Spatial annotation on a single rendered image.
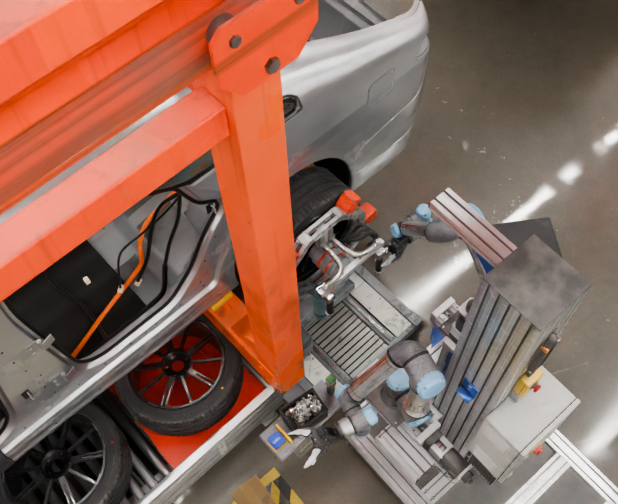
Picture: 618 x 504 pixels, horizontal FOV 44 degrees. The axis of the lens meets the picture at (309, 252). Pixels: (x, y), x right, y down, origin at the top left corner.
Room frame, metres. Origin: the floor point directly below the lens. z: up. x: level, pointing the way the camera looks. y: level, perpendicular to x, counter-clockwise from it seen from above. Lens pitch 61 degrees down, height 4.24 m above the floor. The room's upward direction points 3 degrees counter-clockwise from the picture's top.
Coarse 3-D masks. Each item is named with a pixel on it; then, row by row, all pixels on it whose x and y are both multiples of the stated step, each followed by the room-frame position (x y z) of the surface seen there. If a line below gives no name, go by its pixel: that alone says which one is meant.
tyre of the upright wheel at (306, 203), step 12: (312, 168) 2.18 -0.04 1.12; (324, 168) 2.24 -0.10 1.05; (300, 180) 2.08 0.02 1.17; (312, 180) 2.10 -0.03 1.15; (324, 180) 2.11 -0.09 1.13; (336, 180) 2.14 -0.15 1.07; (300, 192) 2.01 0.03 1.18; (312, 192) 2.01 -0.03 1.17; (324, 192) 2.02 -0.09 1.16; (336, 192) 2.03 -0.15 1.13; (300, 204) 1.94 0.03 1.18; (312, 204) 1.94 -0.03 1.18; (324, 204) 1.95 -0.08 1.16; (300, 216) 1.88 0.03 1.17; (312, 216) 1.90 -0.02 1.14; (300, 228) 1.85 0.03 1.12; (348, 228) 2.06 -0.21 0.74
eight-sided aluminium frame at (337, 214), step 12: (324, 216) 1.91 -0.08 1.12; (336, 216) 1.90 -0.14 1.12; (348, 216) 1.94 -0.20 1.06; (360, 216) 1.99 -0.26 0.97; (312, 228) 1.84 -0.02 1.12; (324, 228) 1.84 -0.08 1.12; (300, 240) 1.79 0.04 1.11; (312, 240) 1.78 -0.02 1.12; (300, 252) 1.75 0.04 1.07; (312, 276) 1.85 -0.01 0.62; (324, 276) 1.84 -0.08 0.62; (300, 288) 1.74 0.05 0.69; (312, 288) 1.78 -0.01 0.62
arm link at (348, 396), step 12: (396, 348) 1.11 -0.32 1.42; (408, 348) 1.09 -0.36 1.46; (420, 348) 1.09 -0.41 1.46; (384, 360) 1.09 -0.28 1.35; (396, 360) 1.07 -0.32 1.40; (372, 372) 1.06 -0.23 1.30; (384, 372) 1.05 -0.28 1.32; (360, 384) 1.03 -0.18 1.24; (372, 384) 1.02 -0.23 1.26; (336, 396) 1.02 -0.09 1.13; (348, 396) 1.00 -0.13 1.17; (360, 396) 1.00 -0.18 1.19; (348, 408) 0.96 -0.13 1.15
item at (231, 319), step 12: (228, 300) 1.70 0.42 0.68; (240, 300) 1.70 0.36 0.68; (204, 312) 1.69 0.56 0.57; (216, 312) 1.64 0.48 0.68; (228, 312) 1.63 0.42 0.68; (240, 312) 1.63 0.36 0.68; (216, 324) 1.61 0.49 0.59; (228, 324) 1.57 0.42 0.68; (240, 324) 1.55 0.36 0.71; (228, 336) 1.54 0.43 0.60; (240, 336) 1.49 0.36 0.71; (252, 336) 1.45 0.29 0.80; (240, 348) 1.47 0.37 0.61; (252, 348) 1.42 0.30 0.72; (252, 360) 1.39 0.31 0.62
